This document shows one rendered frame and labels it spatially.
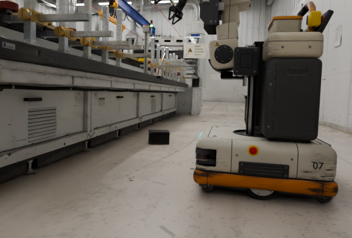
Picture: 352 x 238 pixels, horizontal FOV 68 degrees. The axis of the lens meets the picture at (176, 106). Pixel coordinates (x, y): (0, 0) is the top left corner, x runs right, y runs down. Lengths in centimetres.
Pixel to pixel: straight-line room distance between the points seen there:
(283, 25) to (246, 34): 1094
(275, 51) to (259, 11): 1143
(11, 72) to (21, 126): 48
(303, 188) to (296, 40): 69
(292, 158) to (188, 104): 483
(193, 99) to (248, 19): 741
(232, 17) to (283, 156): 80
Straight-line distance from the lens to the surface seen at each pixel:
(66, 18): 134
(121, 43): 174
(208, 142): 132
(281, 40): 137
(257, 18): 1268
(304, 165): 137
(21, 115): 171
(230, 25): 153
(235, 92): 1218
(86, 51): 180
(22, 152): 170
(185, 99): 605
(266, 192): 139
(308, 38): 140
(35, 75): 143
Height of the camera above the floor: 51
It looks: 3 degrees down
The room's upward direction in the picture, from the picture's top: 2 degrees clockwise
